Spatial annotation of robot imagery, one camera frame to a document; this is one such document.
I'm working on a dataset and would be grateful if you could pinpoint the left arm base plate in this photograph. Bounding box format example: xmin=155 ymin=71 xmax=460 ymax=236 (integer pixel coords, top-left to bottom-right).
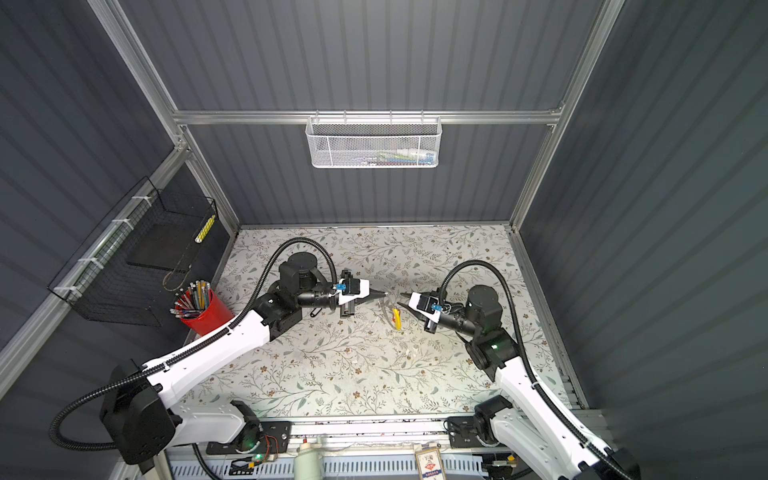
xmin=205 ymin=421 xmax=293 ymax=457

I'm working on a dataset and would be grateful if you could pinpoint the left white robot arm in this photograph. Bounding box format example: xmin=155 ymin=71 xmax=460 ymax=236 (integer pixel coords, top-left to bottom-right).
xmin=100 ymin=252 xmax=386 ymax=465

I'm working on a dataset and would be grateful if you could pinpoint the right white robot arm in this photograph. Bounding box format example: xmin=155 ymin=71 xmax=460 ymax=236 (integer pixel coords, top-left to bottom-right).
xmin=402 ymin=285 xmax=641 ymax=479

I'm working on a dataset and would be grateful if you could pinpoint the black wire basket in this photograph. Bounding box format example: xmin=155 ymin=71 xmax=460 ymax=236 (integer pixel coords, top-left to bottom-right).
xmin=48 ymin=183 xmax=228 ymax=327

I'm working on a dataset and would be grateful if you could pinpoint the right black cable conduit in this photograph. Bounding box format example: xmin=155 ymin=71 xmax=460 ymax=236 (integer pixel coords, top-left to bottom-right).
xmin=437 ymin=260 xmax=637 ymax=480

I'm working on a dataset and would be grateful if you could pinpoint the black cable conduit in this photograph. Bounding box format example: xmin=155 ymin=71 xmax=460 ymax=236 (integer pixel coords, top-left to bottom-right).
xmin=437 ymin=260 xmax=637 ymax=480
xmin=49 ymin=237 xmax=338 ymax=452

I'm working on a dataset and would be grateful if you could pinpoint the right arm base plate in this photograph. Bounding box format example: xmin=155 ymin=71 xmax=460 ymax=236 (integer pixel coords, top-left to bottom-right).
xmin=443 ymin=416 xmax=497 ymax=449

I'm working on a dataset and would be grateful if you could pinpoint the playing card box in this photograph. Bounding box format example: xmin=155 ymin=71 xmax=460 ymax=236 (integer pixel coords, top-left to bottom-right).
xmin=414 ymin=443 xmax=447 ymax=480

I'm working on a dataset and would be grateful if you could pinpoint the black stapler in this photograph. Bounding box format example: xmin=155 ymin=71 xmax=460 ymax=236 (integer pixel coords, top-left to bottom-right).
xmin=138 ymin=455 xmax=174 ymax=480

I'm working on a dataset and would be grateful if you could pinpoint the red pencil cup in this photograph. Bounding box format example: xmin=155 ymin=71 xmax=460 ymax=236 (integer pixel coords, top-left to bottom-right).
xmin=169 ymin=280 xmax=234 ymax=336

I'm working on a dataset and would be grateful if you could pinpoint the yellow marker in basket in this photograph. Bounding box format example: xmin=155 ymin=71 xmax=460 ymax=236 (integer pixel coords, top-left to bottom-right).
xmin=194 ymin=214 xmax=217 ymax=244

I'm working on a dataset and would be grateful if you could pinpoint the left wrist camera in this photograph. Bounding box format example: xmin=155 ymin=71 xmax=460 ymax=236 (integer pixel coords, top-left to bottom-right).
xmin=336 ymin=278 xmax=370 ymax=304

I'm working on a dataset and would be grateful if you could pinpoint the white bottle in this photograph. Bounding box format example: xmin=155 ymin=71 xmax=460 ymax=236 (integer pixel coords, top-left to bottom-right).
xmin=293 ymin=440 xmax=324 ymax=480

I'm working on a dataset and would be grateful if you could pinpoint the white wire mesh basket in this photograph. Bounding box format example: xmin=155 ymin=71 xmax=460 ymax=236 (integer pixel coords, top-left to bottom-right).
xmin=305 ymin=119 xmax=443 ymax=169

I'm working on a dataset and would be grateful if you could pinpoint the left black cable conduit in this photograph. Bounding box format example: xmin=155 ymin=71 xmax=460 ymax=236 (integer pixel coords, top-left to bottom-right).
xmin=49 ymin=237 xmax=338 ymax=452

